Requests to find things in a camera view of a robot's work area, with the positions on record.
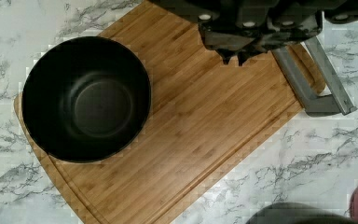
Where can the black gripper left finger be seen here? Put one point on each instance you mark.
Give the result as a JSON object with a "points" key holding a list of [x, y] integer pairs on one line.
{"points": [[226, 55]]}

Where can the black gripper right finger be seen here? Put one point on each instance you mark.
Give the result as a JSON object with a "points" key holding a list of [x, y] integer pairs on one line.
{"points": [[243, 57]]}

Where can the black bowl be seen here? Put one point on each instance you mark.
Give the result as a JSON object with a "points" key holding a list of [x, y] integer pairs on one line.
{"points": [[86, 99]]}

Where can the bamboo cutting board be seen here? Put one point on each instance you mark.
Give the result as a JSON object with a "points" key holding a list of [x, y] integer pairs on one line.
{"points": [[206, 117]]}

